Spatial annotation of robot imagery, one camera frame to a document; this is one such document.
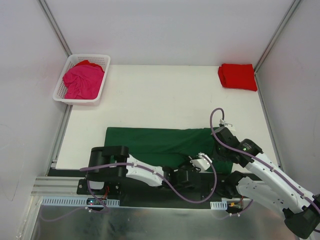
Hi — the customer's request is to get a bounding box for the green t-shirt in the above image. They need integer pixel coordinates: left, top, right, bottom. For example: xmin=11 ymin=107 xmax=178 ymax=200
xmin=104 ymin=127 xmax=233 ymax=175

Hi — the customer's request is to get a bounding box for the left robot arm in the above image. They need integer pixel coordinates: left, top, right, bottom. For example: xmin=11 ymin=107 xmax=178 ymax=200
xmin=80 ymin=146 xmax=201 ymax=195

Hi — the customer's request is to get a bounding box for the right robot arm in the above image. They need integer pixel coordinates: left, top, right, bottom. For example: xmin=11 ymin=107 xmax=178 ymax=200
xmin=211 ymin=126 xmax=320 ymax=239

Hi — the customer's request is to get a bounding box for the folded red t-shirt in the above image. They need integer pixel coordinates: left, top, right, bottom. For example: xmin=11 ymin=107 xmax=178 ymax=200
xmin=218 ymin=63 xmax=258 ymax=92

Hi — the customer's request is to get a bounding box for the white plastic basket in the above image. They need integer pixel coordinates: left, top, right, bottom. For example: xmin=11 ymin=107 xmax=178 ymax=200
xmin=52 ymin=53 xmax=111 ymax=106

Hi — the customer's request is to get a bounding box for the pink t-shirt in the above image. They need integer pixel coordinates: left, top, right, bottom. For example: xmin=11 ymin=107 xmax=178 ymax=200
xmin=62 ymin=60 xmax=105 ymax=100

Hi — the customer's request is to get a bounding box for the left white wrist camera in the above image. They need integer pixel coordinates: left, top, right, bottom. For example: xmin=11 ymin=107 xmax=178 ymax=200
xmin=190 ymin=152 xmax=212 ymax=173

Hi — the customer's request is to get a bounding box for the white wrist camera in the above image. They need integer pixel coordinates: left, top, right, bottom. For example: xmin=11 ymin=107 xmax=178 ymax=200
xmin=190 ymin=152 xmax=212 ymax=173
xmin=219 ymin=118 xmax=236 ymax=132

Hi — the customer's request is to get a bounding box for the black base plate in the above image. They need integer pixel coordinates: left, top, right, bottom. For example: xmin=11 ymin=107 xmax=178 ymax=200
xmin=48 ymin=169 xmax=241 ymax=209

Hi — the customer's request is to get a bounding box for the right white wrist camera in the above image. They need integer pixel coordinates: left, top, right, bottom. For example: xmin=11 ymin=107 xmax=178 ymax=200
xmin=219 ymin=118 xmax=236 ymax=132

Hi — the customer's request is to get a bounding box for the right slotted cable duct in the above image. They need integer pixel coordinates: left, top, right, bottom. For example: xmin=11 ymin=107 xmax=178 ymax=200
xmin=210 ymin=200 xmax=228 ymax=211

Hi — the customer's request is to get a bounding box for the slotted cable duct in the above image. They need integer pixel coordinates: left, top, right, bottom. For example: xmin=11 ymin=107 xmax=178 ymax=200
xmin=210 ymin=200 xmax=228 ymax=211
xmin=41 ymin=196 xmax=120 ymax=207

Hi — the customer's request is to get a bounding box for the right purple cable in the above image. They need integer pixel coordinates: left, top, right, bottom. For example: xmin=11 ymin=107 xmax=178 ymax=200
xmin=209 ymin=107 xmax=320 ymax=220

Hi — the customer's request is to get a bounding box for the left slotted cable duct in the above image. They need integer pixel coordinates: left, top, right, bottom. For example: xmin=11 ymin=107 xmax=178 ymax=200
xmin=41 ymin=196 xmax=120 ymax=207

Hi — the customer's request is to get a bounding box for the aluminium rail front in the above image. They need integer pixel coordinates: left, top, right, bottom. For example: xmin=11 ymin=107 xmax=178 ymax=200
xmin=31 ymin=176 xmax=301 ymax=201

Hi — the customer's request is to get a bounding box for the right aluminium corner post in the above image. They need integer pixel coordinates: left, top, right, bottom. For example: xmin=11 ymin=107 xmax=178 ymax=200
xmin=253 ymin=0 xmax=303 ymax=73

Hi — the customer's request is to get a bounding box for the aluminium corner post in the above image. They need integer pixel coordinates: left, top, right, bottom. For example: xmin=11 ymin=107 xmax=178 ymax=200
xmin=253 ymin=0 xmax=303 ymax=73
xmin=37 ymin=0 xmax=72 ymax=57

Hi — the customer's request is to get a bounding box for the left aluminium corner post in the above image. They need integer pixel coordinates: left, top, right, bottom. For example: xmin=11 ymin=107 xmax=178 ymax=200
xmin=37 ymin=0 xmax=72 ymax=57

